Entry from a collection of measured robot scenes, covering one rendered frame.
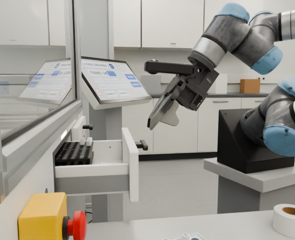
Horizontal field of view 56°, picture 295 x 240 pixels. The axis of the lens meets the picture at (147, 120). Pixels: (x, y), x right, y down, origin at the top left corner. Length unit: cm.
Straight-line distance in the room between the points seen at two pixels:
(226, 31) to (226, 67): 401
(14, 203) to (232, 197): 88
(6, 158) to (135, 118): 335
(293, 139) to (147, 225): 45
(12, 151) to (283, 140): 69
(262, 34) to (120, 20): 335
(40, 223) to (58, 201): 4
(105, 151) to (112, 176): 24
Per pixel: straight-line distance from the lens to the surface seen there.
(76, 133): 87
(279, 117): 86
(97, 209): 172
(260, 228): 66
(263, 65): 74
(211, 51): 69
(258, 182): 96
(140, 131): 366
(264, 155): 104
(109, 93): 142
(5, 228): 33
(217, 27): 71
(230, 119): 106
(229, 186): 111
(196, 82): 70
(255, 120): 103
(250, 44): 73
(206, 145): 393
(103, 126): 155
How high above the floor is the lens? 106
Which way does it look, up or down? 8 degrees down
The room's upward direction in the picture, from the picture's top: straight up
